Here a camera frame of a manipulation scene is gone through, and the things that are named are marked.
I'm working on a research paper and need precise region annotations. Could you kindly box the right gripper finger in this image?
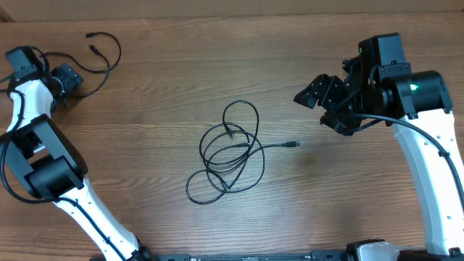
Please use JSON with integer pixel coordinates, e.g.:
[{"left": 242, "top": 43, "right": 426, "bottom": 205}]
[
  {"left": 320, "top": 75, "right": 345, "bottom": 111},
  {"left": 294, "top": 74, "right": 329, "bottom": 109}
]

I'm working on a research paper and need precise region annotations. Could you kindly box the black usb cable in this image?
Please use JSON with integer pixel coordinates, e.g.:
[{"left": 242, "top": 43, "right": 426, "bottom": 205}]
[
  {"left": 41, "top": 31, "right": 123, "bottom": 99},
  {"left": 198, "top": 100, "right": 302, "bottom": 167},
  {"left": 185, "top": 125, "right": 266, "bottom": 205}
]

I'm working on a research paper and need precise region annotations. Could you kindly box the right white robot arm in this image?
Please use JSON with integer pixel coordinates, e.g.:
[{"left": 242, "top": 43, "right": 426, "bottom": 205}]
[{"left": 294, "top": 33, "right": 463, "bottom": 260}]

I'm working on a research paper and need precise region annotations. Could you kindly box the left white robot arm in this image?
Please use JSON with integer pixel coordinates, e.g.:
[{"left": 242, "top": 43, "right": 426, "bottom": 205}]
[{"left": 1, "top": 46, "right": 155, "bottom": 260}]

